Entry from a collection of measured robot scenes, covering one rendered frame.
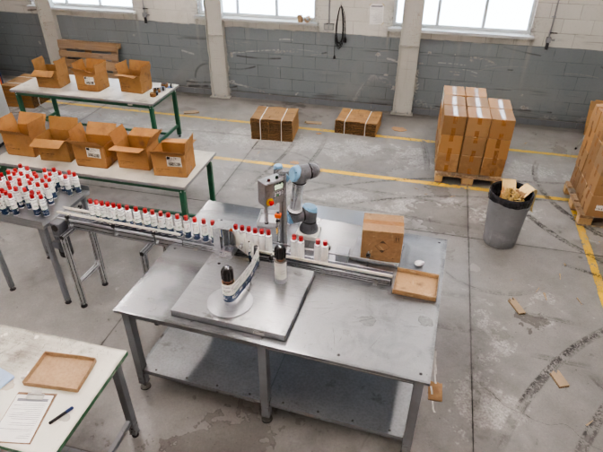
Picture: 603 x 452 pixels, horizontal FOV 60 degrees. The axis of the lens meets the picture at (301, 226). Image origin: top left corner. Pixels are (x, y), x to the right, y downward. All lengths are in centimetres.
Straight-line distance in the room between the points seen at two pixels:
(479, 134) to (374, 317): 369
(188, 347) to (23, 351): 118
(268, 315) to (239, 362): 73
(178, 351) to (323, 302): 126
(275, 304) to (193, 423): 111
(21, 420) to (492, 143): 554
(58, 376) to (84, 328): 150
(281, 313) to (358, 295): 58
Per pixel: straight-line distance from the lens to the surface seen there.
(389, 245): 387
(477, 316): 495
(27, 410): 339
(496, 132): 670
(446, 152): 676
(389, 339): 339
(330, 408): 378
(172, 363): 413
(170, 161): 525
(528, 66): 883
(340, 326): 343
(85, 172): 567
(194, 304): 357
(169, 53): 988
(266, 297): 356
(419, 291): 377
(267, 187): 364
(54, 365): 356
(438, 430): 406
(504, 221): 564
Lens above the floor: 325
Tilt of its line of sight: 34 degrees down
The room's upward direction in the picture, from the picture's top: straight up
